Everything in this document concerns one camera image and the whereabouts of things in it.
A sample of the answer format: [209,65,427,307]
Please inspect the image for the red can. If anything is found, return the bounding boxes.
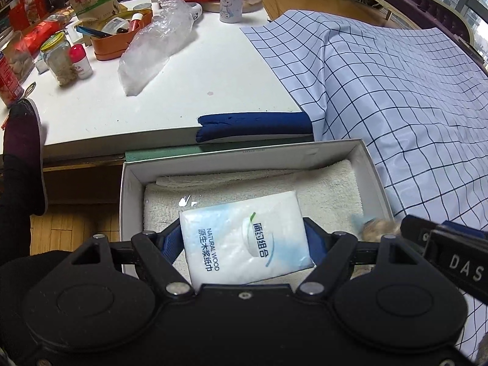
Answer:
[0,51,24,108]

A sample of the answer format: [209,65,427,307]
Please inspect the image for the green board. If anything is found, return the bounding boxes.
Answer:
[125,142,317,163]

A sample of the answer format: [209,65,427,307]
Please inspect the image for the blue pen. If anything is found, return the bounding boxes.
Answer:
[75,25,111,39]

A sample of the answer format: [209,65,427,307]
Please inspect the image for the white cardboard box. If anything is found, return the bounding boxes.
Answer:
[119,139,393,276]

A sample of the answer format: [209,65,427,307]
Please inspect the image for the white tissue pack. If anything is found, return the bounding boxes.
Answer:
[178,190,315,286]

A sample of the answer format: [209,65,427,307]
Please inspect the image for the white bottle red cap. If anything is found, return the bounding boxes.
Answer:
[69,44,93,80]

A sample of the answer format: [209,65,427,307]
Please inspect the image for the purple chaise sofa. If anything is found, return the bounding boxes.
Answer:
[343,0,481,46]

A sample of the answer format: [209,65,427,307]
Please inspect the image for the glass jar yellow lid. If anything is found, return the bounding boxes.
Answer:
[40,31,79,87]

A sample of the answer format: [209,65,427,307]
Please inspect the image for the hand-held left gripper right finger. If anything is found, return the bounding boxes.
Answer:
[297,217,425,297]

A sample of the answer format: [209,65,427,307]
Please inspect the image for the clear plastic bag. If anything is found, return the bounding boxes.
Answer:
[117,0,196,97]

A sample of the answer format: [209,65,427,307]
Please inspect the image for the checked bed sheet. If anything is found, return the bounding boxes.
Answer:
[239,9,488,363]

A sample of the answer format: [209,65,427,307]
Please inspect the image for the orange tray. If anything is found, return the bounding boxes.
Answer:
[90,9,154,62]

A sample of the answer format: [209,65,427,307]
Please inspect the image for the red snack packet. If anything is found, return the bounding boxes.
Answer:
[4,17,73,81]

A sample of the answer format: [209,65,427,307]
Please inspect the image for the navy blue folded cloth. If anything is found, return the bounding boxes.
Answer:
[195,111,313,145]

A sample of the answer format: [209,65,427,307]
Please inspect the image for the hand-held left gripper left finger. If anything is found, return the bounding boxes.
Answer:
[70,222,195,297]

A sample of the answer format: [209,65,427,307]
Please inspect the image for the white towel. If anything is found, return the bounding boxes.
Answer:
[143,159,364,275]

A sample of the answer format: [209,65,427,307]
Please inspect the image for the dark purple slipper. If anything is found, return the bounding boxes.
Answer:
[2,98,48,216]

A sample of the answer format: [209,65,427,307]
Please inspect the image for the beige knitted item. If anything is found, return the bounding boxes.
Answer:
[360,218,402,243]

